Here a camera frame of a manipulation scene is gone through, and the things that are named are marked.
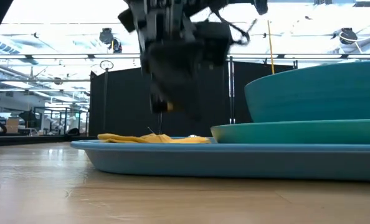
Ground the black aluminium rig frame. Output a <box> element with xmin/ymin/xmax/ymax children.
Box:
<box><xmin>0</xmin><ymin>135</ymin><xmax>91</xmax><ymax>147</ymax></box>

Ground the blue plastic tray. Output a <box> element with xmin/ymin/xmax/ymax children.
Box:
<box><xmin>70</xmin><ymin>136</ymin><xmax>370</xmax><ymax>182</ymax></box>

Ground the teal blue plastic bowl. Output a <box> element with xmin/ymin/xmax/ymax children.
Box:
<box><xmin>244</xmin><ymin>60</ymin><xmax>370</xmax><ymax>124</ymax></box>

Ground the black ceiling device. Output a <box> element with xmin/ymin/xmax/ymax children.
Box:
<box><xmin>332</xmin><ymin>27</ymin><xmax>359</xmax><ymax>45</ymax></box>
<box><xmin>98</xmin><ymin>27</ymin><xmax>123</xmax><ymax>54</ymax></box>

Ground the cardboard box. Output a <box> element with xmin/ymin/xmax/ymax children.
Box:
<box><xmin>4</xmin><ymin>117</ymin><xmax>20</xmax><ymax>134</ymax></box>

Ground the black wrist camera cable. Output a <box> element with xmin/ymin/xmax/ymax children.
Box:
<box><xmin>212</xmin><ymin>7</ymin><xmax>252</xmax><ymax>46</ymax></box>

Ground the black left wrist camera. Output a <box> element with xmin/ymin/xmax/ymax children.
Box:
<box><xmin>193</xmin><ymin>21</ymin><xmax>233</xmax><ymax>67</ymax></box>

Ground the teal plastic plate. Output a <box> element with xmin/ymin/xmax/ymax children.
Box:
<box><xmin>210</xmin><ymin>119</ymin><xmax>370</xmax><ymax>144</ymax></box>

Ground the black partition panel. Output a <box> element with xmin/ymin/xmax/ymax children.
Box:
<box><xmin>232</xmin><ymin>60</ymin><xmax>299</xmax><ymax>124</ymax></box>
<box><xmin>88</xmin><ymin>60</ymin><xmax>232</xmax><ymax>138</ymax></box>

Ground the black background equipment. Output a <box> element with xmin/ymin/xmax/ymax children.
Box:
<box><xmin>18</xmin><ymin>106</ymin><xmax>89</xmax><ymax>137</ymax></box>

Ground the mustard yellow cloth napkin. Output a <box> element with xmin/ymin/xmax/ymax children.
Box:
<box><xmin>97</xmin><ymin>133</ymin><xmax>211</xmax><ymax>144</ymax></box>

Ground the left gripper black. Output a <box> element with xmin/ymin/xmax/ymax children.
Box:
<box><xmin>118</xmin><ymin>0</ymin><xmax>205</xmax><ymax>122</ymax></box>

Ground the yellow hanging cable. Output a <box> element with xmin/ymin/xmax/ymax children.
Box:
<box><xmin>267</xmin><ymin>19</ymin><xmax>275</xmax><ymax>75</ymax></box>

